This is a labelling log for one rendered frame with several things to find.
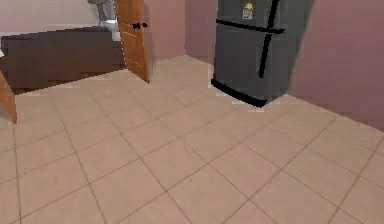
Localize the orange wooden door frame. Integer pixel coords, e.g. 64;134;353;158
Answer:
0;69;18;125

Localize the black long fridge handle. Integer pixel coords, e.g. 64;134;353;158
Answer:
258;33;274;79

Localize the yellow fridge magnet sticker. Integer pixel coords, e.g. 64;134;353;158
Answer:
242;1;254;20

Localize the dark brown wooden cabinet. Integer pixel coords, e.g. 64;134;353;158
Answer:
0;26;127;90

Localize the dark grey fridge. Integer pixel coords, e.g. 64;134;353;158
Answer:
210;0;315;109

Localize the orange wooden room door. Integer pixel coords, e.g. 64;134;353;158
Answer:
113;0;151;84

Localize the black short fridge handle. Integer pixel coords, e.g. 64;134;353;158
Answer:
267;0;280;30

